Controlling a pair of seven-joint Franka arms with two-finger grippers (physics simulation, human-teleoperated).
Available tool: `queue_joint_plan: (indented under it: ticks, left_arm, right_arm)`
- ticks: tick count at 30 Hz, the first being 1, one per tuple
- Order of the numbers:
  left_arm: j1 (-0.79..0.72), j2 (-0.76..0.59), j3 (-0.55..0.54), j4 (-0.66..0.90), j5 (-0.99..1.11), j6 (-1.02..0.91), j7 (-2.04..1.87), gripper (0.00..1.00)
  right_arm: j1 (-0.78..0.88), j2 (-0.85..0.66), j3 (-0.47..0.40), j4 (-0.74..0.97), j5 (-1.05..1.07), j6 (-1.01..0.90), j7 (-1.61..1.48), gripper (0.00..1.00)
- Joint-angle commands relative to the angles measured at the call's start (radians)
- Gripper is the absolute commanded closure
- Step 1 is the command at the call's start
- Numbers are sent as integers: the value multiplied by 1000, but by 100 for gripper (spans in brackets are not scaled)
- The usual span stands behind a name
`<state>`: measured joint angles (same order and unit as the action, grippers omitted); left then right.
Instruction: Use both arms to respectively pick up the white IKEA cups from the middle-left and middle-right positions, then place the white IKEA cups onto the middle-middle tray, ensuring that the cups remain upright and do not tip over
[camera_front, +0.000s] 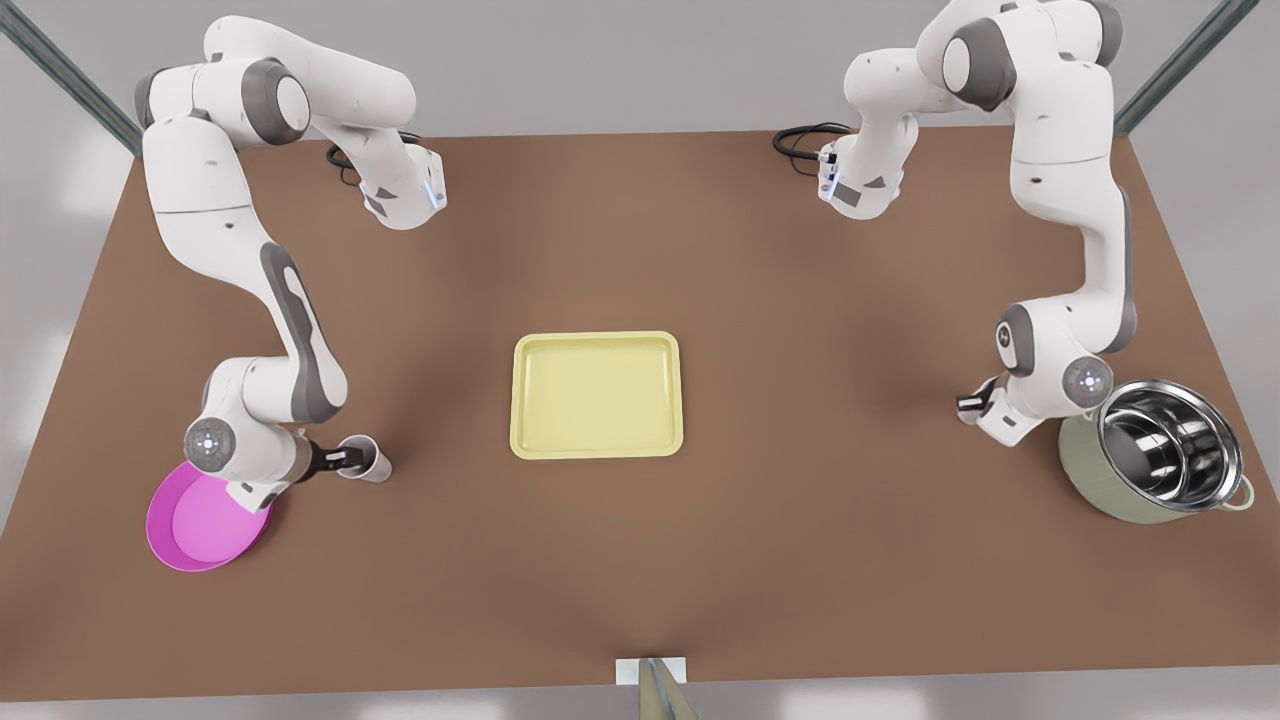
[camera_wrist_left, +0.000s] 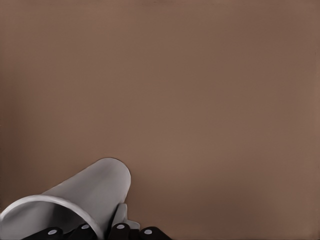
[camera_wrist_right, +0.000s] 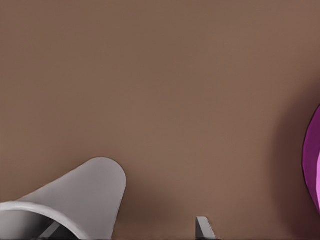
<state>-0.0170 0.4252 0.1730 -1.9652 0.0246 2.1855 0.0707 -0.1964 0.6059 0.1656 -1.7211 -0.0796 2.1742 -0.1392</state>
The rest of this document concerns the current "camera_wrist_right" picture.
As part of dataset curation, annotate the purple tray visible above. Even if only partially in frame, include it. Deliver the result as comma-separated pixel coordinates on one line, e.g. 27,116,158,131
301,104,320,215

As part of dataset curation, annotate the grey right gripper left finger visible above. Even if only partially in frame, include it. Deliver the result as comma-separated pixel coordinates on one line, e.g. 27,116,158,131
37,221,61,239

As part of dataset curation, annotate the white IKEA cup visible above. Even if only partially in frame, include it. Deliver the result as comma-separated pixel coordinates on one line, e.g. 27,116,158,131
0,156,128,240

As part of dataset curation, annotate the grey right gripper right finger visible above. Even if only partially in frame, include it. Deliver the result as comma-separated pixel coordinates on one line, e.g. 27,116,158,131
195,216,217,240

